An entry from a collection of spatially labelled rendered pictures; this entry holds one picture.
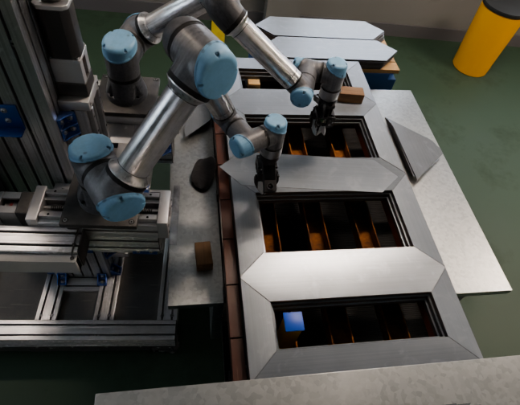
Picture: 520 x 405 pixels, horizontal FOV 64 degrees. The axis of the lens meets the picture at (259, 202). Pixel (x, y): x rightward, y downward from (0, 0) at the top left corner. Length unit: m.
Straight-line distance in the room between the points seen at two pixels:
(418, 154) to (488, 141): 1.74
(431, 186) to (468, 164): 1.47
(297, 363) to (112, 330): 0.99
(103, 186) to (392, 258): 1.01
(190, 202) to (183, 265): 0.30
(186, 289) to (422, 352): 0.82
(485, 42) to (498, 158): 1.10
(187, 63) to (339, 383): 0.84
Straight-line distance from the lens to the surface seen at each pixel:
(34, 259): 1.42
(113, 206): 1.10
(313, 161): 1.76
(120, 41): 1.59
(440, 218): 1.94
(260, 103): 1.97
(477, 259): 1.90
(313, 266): 1.46
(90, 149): 1.20
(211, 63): 0.96
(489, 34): 4.23
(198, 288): 1.59
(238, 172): 1.66
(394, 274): 1.55
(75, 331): 2.08
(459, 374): 1.28
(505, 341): 2.77
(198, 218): 1.74
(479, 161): 3.57
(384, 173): 1.82
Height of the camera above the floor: 2.11
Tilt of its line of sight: 52 degrees down
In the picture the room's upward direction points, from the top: 11 degrees clockwise
